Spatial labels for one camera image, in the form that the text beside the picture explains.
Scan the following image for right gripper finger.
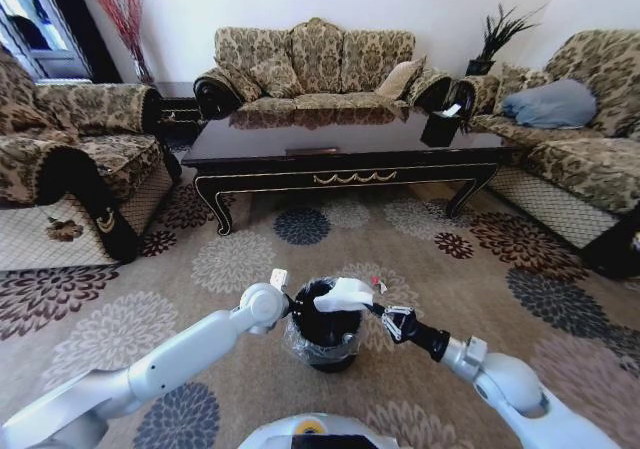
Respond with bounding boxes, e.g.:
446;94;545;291
366;301;417;323
377;314;405;345

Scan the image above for white tissue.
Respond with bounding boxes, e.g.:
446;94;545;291
313;276;376;315

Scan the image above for black bin with clear liner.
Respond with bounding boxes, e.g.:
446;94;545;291
283;277;369;374

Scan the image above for white robot front shell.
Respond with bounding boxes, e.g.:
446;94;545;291
236;410;397;449

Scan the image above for dark wooden coffee table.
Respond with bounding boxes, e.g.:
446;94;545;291
179;104;517;238

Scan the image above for floral patterned rug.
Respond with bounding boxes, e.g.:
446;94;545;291
0;178;640;449

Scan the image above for black tissue box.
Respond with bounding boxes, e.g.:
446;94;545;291
419;103;464;147

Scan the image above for floral sofa with lattice skirt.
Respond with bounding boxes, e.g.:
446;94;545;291
448;28;640;281

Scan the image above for plain beige cushion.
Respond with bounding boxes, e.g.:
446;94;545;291
374;55;429;102

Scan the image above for floral two-seat sofa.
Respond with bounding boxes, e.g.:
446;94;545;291
193;17;454;120

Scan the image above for black square plant pot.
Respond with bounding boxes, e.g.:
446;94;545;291
465;58;498;78

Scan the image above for blue-grey cushion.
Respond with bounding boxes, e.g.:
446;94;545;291
500;78;598;130

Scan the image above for dark side table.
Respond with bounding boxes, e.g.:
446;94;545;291
155;96;202;146

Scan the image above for dark feathery plant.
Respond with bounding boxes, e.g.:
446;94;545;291
479;2;547;64

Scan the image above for clear glass vase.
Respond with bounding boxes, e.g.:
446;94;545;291
130;51;157;88

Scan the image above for floral sofa with black armrest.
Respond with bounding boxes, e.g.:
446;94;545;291
0;51;184;273

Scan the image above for red decorative twigs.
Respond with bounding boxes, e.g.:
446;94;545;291
86;0;151;78

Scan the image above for window with dark frame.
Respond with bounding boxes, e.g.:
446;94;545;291
0;0;121;84

